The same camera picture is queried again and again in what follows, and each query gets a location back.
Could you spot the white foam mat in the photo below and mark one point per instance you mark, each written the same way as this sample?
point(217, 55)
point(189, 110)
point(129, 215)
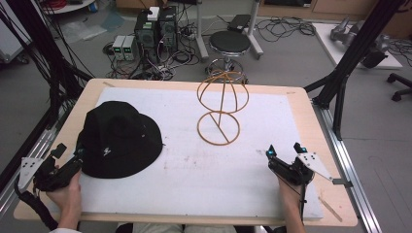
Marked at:
point(200, 181)

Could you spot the clear plastic sheet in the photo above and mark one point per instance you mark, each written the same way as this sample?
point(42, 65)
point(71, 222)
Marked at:
point(82, 31)

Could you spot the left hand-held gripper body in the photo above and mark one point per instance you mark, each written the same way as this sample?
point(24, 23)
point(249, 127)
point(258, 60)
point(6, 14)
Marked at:
point(55, 176)

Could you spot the thin wooden stick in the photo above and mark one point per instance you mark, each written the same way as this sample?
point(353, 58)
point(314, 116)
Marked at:
point(330, 209)

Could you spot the grey power supply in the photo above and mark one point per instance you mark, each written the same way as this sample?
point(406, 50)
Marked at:
point(130, 47)
point(118, 47)

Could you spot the person's right hand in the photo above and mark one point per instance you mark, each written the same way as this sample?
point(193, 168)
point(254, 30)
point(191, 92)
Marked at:
point(291, 194)

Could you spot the black bucket hat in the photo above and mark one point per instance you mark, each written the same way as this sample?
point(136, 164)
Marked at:
point(123, 142)

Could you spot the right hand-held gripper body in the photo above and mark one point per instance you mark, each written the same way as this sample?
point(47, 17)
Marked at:
point(291, 173)

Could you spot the black round stool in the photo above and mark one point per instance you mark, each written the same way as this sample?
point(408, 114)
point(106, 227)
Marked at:
point(229, 42)

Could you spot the grey metal bracket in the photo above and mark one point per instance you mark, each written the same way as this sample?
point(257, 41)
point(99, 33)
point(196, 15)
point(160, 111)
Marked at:
point(342, 183)

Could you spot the grey cabinet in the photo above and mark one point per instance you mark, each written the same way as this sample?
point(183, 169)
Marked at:
point(11, 35)

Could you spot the black office chair base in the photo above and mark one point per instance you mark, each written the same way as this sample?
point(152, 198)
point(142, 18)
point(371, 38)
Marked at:
point(400, 85)

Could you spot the aluminium rail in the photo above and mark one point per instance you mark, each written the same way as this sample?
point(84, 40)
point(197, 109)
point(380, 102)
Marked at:
point(35, 145)
point(348, 168)

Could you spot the person's left hand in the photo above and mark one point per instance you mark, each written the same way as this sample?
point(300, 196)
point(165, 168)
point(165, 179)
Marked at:
point(66, 197)

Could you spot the white box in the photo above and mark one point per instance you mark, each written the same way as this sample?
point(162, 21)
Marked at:
point(153, 13)

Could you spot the white round table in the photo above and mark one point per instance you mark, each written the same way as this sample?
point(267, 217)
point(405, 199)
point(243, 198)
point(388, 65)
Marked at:
point(69, 7)

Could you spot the white stand leg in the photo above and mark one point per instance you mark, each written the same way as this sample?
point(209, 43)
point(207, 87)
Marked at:
point(201, 32)
point(254, 32)

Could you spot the black computer tower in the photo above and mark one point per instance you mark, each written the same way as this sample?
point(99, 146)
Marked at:
point(168, 30)
point(146, 35)

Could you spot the black flat box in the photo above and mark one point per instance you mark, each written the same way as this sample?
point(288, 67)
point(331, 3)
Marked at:
point(239, 23)

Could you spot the white platform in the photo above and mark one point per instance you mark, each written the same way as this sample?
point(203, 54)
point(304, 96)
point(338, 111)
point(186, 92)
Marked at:
point(330, 48)

